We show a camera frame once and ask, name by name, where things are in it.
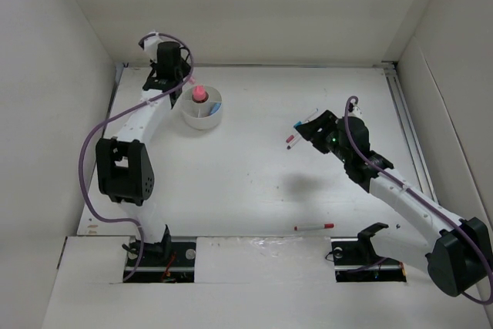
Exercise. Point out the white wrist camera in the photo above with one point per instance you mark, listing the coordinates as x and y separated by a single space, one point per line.
149 44
358 110

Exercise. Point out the aluminium rail right side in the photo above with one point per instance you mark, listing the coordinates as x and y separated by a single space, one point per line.
409 132

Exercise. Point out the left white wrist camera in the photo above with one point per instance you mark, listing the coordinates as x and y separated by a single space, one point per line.
149 44

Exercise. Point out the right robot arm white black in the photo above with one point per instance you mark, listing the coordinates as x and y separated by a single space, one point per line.
454 252

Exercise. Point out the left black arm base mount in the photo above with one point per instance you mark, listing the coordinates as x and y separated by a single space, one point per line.
170 261

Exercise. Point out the red capped white pen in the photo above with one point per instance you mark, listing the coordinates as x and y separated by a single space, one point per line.
313 227

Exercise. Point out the blue capped white pen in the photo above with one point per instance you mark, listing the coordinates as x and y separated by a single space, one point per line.
306 119

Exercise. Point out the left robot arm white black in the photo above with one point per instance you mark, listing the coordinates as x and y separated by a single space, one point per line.
124 170

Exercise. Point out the pink glue bottle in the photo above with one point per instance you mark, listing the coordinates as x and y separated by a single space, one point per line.
199 94

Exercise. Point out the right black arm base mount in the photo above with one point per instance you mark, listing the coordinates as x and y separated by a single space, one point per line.
355 260

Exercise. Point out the blue highlighter marker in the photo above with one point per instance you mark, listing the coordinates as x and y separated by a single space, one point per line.
215 108

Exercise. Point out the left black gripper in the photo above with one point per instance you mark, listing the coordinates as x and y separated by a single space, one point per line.
186 69

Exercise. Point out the white round divided container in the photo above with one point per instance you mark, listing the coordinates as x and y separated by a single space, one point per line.
198 116

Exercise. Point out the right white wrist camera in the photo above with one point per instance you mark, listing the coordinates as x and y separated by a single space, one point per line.
358 110

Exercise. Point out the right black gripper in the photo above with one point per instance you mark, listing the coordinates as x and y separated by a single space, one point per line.
310 131

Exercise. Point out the purple capped white pen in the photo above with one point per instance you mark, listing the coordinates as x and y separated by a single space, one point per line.
293 143

